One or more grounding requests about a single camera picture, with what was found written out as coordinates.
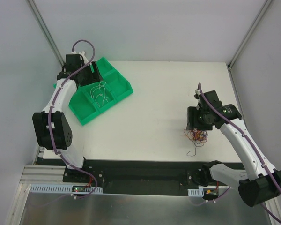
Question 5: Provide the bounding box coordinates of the white cable duct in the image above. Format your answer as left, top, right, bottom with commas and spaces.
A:
187, 188, 204, 197
30, 184, 103, 195

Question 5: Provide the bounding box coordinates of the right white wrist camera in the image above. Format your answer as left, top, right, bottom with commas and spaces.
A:
194, 89, 201, 99

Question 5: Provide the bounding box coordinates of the left white cable duct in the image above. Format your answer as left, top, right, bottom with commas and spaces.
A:
30, 184, 103, 195

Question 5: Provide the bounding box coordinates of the green compartment tray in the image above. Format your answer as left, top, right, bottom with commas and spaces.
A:
69, 57, 133, 126

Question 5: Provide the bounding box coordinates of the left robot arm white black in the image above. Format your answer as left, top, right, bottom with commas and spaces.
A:
32, 52, 103, 182

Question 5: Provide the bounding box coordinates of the left aluminium frame post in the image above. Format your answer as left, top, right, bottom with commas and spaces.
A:
26, 0, 65, 66

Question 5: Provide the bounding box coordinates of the black wire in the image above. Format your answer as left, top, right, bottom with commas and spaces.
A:
186, 140, 199, 157

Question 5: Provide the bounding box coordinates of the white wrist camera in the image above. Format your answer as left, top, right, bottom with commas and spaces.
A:
71, 51, 88, 63
194, 89, 201, 99

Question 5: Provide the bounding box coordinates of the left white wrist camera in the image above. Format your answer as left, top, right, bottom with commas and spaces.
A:
71, 51, 88, 63

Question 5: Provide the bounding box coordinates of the white wire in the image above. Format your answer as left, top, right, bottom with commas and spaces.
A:
90, 81, 110, 109

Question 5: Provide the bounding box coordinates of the right aluminium frame post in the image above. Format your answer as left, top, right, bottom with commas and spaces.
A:
227, 0, 274, 71

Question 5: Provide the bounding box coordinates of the aluminium frame post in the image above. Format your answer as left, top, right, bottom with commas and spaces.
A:
26, 0, 65, 66
227, 0, 274, 71

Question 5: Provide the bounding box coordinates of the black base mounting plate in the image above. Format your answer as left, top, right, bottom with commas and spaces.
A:
62, 159, 246, 194

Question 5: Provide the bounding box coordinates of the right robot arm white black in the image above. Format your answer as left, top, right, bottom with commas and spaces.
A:
186, 90, 281, 207

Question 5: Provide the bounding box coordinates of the right white cable duct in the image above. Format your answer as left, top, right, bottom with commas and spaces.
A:
187, 188, 204, 197

